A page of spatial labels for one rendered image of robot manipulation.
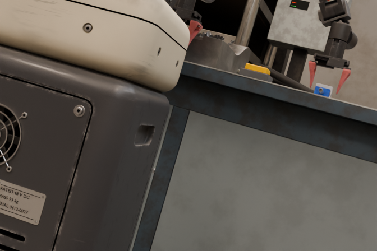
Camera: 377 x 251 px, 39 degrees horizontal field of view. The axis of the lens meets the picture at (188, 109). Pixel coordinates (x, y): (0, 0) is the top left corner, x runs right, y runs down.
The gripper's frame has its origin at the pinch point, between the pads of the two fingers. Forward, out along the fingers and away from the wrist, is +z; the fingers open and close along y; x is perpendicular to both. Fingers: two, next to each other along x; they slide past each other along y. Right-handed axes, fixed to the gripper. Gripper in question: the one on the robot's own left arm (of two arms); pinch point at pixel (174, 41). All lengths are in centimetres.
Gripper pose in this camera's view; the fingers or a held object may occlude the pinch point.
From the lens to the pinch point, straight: 150.9
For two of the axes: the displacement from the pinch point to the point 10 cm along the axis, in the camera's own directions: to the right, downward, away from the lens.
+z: -2.7, 9.6, 0.2
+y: -9.3, -2.7, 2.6
